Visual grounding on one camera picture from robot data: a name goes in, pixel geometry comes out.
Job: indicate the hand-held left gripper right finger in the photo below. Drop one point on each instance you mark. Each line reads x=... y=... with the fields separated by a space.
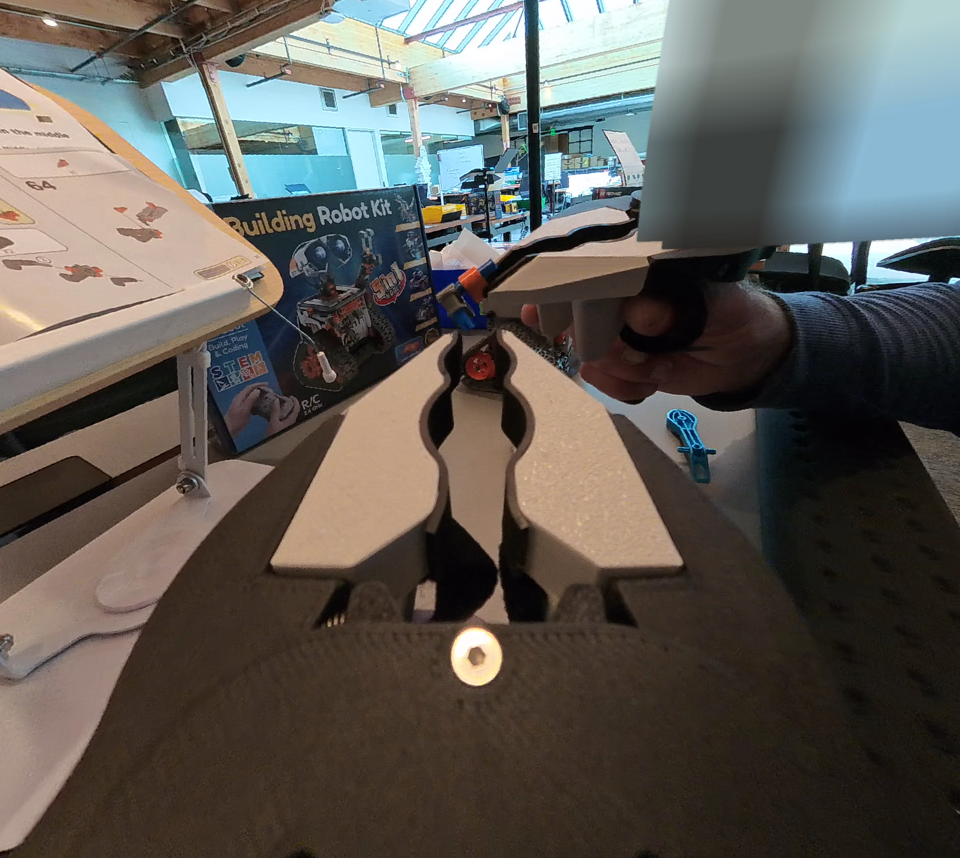
x=600 y=490

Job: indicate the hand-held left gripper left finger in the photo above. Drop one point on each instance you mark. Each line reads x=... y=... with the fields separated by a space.
x=360 y=490

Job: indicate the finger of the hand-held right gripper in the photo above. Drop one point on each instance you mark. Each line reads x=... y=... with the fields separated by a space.
x=577 y=277
x=592 y=224

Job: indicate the dark grey double-hole connector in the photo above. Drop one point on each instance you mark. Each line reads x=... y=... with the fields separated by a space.
x=452 y=299

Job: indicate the person's right hand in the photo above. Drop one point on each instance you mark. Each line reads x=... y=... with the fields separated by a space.
x=750 y=340

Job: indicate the black car model box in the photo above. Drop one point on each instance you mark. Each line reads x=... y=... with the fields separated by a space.
x=615 y=194

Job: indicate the light blue plastic tool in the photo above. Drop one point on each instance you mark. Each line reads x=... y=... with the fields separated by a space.
x=690 y=438

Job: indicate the white crumpled paper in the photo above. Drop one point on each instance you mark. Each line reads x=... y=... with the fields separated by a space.
x=469 y=250

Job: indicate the tracked toy robot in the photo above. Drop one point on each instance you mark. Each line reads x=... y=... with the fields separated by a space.
x=480 y=367

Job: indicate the blue tagged storage bin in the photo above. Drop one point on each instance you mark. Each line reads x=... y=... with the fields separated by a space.
x=441 y=295

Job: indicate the whiteboard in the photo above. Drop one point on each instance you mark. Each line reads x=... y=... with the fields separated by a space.
x=461 y=166

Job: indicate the yellow bin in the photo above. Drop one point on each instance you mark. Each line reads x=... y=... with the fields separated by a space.
x=442 y=211

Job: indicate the dark blue robot kit box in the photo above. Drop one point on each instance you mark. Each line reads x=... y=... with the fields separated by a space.
x=322 y=318

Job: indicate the black pole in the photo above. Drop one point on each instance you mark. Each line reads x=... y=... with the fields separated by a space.
x=532 y=48

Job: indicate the white book stand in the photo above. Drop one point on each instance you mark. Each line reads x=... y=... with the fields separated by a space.
x=75 y=573

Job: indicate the instruction booklet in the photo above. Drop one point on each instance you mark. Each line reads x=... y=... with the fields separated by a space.
x=75 y=220

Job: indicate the wooden post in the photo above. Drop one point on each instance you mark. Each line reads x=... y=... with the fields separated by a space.
x=225 y=130

